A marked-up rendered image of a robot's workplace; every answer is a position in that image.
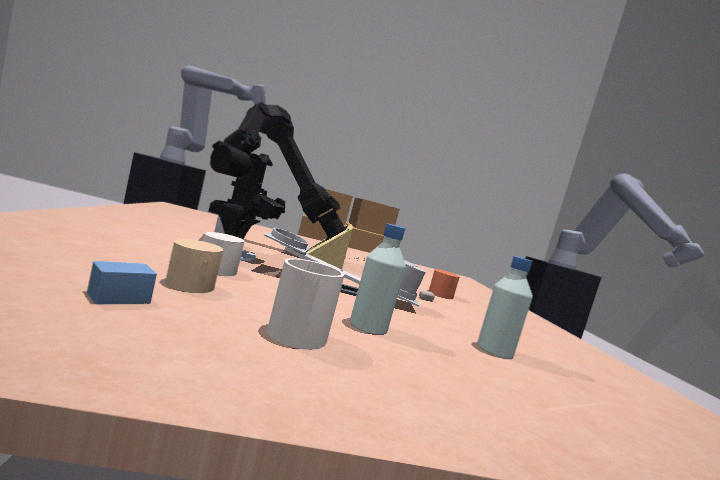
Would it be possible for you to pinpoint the orange cylinder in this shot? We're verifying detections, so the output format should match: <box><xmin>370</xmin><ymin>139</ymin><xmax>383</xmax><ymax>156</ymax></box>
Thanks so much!
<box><xmin>429</xmin><ymin>269</ymin><xmax>460</xmax><ymax>299</ymax></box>

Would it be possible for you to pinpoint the tan cylinder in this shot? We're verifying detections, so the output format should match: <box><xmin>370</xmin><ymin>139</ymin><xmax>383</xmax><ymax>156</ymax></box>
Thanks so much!
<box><xmin>164</xmin><ymin>239</ymin><xmax>224</xmax><ymax>293</ymax></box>

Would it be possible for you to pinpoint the blue rectangular block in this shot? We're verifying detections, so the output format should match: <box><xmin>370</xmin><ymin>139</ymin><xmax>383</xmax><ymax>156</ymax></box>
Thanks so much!
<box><xmin>87</xmin><ymin>261</ymin><xmax>157</xmax><ymax>304</ymax></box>

